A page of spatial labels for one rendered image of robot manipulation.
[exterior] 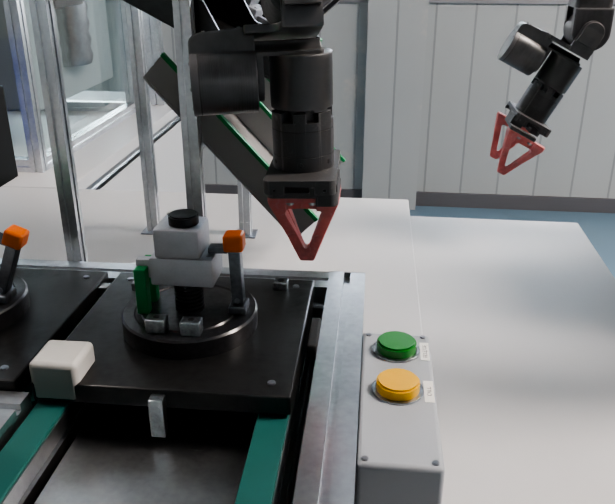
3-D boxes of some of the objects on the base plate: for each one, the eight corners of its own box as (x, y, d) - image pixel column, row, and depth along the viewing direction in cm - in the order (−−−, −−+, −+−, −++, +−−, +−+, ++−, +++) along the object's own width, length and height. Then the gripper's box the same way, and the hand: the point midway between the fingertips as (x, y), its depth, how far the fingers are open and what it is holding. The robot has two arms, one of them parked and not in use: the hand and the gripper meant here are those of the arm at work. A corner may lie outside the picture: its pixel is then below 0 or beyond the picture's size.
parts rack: (258, 230, 128) (242, -309, 96) (215, 329, 94) (169, -446, 63) (147, 226, 130) (95, -304, 98) (66, 322, 96) (-52, -435, 65)
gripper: (336, 118, 59) (338, 282, 65) (341, 93, 68) (343, 239, 74) (256, 119, 59) (266, 282, 66) (272, 94, 69) (279, 239, 75)
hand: (307, 251), depth 70 cm, fingers closed
